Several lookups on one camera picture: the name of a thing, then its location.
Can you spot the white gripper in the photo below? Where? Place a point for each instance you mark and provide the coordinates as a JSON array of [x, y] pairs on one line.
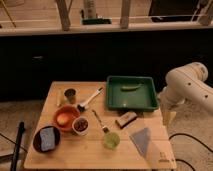
[[167, 113]]

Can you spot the grey blue towel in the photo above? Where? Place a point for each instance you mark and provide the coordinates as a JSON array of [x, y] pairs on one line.
[[141, 140]]

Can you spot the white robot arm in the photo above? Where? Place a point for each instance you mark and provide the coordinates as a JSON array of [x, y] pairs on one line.
[[185, 83]]

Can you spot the green plastic tray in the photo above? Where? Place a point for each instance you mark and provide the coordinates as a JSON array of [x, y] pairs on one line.
[[144, 98]]

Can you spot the green pepper in tray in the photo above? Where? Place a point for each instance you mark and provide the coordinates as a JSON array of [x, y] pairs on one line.
[[130, 88]]

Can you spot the wooden block eraser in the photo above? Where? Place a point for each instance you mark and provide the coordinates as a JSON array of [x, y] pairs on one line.
[[125, 119]]

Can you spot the green plastic cup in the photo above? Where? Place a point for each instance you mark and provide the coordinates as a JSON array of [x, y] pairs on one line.
[[111, 140]]

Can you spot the small fork brush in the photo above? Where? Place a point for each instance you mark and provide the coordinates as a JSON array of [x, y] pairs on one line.
[[104, 127]]

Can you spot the white cup with contents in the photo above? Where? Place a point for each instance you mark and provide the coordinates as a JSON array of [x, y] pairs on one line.
[[80, 126]]

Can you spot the dark metal cup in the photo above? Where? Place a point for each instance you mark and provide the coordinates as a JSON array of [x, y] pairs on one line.
[[70, 94]]

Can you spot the orange bowl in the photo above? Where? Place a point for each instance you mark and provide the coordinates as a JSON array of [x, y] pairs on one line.
[[72, 113]]

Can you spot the yellow fruit in bowl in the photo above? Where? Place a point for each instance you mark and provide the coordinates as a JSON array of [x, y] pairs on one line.
[[62, 119]]

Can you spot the green box on shelf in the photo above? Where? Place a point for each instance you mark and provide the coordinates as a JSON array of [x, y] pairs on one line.
[[96, 21]]

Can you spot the blue sponge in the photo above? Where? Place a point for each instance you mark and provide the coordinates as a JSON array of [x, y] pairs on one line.
[[47, 139]]

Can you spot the black pole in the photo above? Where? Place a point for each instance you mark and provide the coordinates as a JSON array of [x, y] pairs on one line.
[[15, 157]]

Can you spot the white handled dish brush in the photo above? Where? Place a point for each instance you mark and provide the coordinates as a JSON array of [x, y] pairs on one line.
[[82, 106]]

